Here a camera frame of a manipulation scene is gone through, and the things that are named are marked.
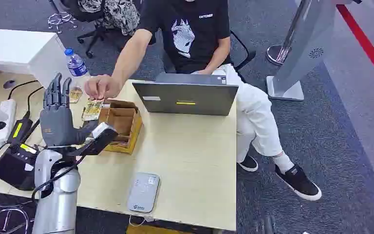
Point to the large black charger box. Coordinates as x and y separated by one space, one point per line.
14 166

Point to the wooden card box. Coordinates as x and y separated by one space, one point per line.
124 124

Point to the white cabinet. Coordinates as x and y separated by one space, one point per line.
19 50

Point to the chrome stanchion post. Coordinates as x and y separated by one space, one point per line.
283 45

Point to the person's black chair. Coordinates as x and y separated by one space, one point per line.
243 53

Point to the grey flat portable device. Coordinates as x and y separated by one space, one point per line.
143 192

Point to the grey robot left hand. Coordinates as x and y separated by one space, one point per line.
56 124

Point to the clear plastic water bottle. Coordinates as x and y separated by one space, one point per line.
76 66

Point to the yellow object under desk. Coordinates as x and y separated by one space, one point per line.
154 230

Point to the printed card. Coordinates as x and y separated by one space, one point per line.
75 94
92 109

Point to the black office chair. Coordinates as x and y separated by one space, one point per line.
96 22

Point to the grey standing kiosk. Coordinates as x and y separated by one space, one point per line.
303 48

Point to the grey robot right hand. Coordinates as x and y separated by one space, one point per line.
266 226

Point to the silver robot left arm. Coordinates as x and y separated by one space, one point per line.
58 200

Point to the white power strip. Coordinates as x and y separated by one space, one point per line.
5 121

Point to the person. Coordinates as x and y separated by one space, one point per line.
193 29

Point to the person's right hand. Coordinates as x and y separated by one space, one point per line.
103 86

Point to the grey laptop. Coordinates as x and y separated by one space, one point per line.
187 98

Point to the small black yellow-labelled device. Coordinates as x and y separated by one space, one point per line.
19 130

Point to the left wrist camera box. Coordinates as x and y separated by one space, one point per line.
100 137

